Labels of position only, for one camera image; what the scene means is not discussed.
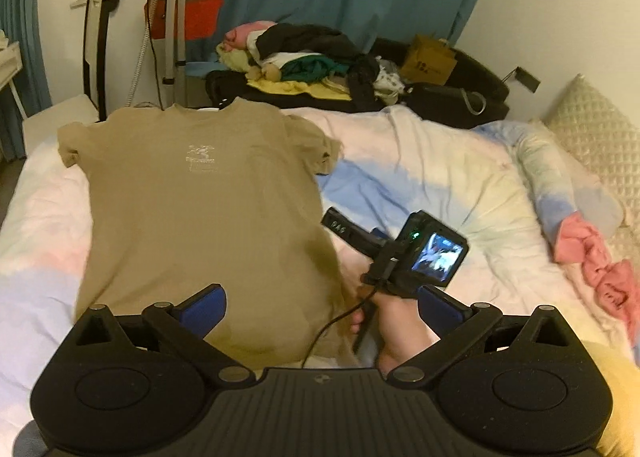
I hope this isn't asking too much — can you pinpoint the pink towel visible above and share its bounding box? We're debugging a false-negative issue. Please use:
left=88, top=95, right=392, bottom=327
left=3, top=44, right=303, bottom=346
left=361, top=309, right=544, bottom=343
left=552, top=214, right=637, bottom=319

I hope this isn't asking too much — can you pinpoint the white patterned cloth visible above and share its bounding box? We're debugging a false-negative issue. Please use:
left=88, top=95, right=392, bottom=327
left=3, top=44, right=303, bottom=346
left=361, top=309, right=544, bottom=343
left=372, top=59, right=407, bottom=94

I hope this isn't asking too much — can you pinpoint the person's right hand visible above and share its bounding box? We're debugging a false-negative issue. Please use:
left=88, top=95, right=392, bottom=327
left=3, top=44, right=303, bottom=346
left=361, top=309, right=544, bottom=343
left=351, top=287, right=437, bottom=373

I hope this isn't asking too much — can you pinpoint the yellow towel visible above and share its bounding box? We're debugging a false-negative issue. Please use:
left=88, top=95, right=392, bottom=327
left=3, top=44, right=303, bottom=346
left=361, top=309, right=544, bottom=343
left=247, top=77, right=352, bottom=101

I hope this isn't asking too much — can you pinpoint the white charger cable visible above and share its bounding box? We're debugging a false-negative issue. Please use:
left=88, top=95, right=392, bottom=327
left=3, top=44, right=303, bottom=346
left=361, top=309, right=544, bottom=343
left=462, top=88, right=489, bottom=116

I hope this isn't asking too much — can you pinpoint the white desk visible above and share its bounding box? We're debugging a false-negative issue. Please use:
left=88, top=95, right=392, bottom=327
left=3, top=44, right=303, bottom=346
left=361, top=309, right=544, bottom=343
left=0, top=31, right=29, bottom=124

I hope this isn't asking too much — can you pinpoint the black armchair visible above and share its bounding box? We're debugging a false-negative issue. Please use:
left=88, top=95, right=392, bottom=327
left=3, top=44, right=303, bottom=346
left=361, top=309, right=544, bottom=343
left=372, top=37, right=512, bottom=131

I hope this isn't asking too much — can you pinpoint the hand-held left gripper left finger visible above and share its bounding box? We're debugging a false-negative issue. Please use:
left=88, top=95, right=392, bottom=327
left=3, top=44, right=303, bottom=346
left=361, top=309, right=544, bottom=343
left=74, top=283, right=254, bottom=386

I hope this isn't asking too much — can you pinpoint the dark wall socket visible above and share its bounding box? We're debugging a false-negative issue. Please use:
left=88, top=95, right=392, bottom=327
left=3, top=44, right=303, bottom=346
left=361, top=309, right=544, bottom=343
left=515, top=67, right=542, bottom=92

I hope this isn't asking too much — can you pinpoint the pink garment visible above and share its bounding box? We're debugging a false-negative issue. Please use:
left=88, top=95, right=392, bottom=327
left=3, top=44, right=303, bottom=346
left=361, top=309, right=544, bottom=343
left=224, top=22, right=277, bottom=52

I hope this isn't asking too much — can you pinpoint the cream quilted headboard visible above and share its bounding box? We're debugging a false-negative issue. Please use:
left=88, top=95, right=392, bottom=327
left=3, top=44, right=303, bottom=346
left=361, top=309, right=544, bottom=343
left=544, top=74, right=640, bottom=288

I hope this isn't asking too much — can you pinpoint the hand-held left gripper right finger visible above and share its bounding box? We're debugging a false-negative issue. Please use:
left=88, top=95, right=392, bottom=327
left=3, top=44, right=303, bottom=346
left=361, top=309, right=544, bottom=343
left=387, top=285, right=572, bottom=386

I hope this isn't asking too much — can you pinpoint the brown paper bag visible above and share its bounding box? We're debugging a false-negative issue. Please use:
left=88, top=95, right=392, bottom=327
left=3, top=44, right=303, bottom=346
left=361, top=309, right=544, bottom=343
left=400, top=34, right=459, bottom=86

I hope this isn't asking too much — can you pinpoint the pastel tie-dye pillow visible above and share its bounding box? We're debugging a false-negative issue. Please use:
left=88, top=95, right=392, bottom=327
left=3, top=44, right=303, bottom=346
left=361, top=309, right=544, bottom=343
left=475, top=119, right=627, bottom=263

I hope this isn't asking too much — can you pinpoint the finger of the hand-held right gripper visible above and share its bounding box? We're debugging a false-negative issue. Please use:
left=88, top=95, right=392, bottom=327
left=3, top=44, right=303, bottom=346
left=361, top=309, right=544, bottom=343
left=321, top=207, right=392, bottom=259

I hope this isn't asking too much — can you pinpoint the white and black standing appliance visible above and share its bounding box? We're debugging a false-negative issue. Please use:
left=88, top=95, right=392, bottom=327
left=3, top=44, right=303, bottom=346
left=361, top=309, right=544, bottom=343
left=82, top=0, right=122, bottom=121

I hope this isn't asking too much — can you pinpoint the green garment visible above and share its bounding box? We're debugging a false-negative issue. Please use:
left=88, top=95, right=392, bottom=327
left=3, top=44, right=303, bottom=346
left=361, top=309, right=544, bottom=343
left=282, top=54, right=347, bottom=81

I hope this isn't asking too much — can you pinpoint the tan printed t-shirt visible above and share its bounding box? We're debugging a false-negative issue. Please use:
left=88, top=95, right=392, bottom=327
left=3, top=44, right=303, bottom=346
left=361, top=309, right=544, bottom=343
left=56, top=97, right=373, bottom=370

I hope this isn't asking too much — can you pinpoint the pale yellow cloth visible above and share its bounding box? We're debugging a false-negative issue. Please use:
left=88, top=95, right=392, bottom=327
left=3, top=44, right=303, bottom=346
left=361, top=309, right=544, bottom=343
left=216, top=41, right=261, bottom=74

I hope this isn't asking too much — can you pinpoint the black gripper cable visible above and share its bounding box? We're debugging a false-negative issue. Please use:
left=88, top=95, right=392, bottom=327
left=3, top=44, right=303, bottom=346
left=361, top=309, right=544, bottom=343
left=300, top=281, right=382, bottom=371

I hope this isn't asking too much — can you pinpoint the red bag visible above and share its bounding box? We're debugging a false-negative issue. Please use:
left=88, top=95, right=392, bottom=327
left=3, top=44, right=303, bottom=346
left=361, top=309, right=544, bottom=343
left=145, top=0, right=225, bottom=41

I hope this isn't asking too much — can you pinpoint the white garment steamer stand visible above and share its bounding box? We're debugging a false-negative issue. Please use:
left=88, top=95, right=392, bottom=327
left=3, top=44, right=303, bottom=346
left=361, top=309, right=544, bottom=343
left=144, top=0, right=197, bottom=108

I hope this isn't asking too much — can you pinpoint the narrow blue curtain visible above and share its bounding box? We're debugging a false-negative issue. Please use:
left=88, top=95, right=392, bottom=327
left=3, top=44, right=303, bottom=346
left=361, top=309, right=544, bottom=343
left=0, top=0, right=53, bottom=160

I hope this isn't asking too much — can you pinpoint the small plush toy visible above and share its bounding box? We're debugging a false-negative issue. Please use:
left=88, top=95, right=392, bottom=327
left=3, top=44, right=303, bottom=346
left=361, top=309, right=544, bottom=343
left=247, top=63, right=284, bottom=84

